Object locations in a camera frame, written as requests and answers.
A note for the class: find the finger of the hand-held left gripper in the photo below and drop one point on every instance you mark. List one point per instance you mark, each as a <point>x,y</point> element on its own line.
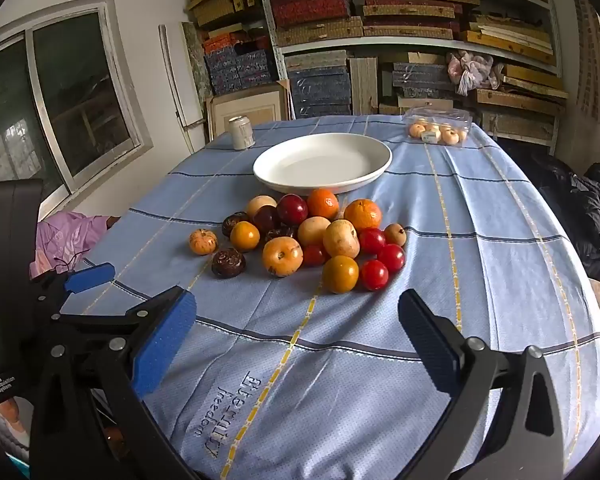
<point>130,317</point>
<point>90,277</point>

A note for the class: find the dark brown water chestnut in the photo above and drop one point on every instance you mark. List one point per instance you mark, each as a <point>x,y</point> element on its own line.
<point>228,263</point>
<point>280,233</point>
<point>234,222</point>

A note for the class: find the large pale orange citrus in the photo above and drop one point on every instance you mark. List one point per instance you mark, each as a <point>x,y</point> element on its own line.
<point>260,205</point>

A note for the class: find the blue checked tablecloth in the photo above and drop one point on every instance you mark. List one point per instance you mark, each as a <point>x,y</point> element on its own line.
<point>380,360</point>

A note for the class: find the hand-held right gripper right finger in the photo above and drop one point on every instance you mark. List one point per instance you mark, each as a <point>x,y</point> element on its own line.
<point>430,347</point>

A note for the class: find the person's left forearm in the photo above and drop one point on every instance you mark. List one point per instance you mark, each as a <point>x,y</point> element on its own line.
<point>0,427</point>

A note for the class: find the orange yellow apple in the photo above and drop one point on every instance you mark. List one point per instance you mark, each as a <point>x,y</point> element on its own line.
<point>282,256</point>

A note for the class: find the pink printed cloth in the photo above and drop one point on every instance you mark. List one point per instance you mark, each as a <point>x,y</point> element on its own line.
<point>65,240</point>

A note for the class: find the yellow tomato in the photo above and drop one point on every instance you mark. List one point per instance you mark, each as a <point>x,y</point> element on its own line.
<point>340,274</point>
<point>244,236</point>

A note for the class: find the red cherry tomato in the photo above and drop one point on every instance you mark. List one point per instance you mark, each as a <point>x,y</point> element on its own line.
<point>371,240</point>
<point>391,257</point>
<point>314,256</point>
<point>374,275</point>

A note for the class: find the wooden chair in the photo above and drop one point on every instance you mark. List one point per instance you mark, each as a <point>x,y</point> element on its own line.
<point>114,221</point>

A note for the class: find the white oval plate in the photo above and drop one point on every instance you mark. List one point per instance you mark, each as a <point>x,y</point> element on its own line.
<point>320,160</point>

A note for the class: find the pink plastic bag bundle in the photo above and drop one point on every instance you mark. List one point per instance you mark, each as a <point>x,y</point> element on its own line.
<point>472,70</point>

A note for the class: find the orange tangerine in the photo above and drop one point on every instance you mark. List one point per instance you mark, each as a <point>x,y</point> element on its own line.
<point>323,203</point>
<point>363,215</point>

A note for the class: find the pale yellow apricot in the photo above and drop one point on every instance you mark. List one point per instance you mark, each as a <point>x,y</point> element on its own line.
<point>313,230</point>

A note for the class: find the green marbled board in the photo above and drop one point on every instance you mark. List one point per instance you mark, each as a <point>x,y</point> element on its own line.
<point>192,60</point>

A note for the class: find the small tan pear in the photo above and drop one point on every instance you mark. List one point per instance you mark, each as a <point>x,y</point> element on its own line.
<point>395,234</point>

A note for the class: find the speckled yellow pear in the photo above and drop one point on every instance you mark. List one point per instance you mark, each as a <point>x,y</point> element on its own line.
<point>341,238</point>

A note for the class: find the dark red plum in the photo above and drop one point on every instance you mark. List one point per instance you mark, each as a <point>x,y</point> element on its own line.
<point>266,219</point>
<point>292,209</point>

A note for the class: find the black jacket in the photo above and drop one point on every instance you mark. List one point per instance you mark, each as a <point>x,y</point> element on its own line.
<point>580,200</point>

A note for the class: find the white metal shelving unit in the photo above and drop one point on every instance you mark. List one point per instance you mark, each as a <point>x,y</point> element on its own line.
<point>360,42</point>

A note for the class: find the wooden picture frame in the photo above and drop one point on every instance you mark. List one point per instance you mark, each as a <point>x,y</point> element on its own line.
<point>245,105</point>

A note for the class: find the woven straw mat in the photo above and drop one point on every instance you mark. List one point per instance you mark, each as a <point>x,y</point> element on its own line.
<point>590,60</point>

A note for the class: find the white drink can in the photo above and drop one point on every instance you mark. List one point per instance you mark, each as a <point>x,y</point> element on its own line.
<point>241,133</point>

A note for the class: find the striped orange mini pumpkin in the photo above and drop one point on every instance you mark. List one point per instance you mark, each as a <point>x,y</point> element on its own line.
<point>202,241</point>

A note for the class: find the white framed sliding window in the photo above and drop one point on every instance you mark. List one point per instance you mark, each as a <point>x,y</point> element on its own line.
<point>70,95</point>

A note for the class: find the clear plastic clamshell box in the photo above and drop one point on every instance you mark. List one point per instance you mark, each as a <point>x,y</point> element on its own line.
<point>437,115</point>

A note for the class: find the white leaning strip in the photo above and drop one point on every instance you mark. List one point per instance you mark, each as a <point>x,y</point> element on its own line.
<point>172,85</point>

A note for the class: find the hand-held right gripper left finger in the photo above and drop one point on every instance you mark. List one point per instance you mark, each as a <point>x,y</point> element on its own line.
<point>165,340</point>

